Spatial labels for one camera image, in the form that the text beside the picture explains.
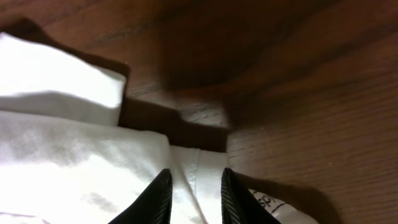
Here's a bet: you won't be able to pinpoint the white t-shirt with green logo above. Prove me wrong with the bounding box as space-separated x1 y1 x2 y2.
1 33 313 223

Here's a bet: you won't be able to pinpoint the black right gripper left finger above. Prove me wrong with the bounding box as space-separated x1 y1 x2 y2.
109 169 173 224

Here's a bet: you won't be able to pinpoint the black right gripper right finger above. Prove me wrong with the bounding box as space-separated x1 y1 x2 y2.
221 168 280 224

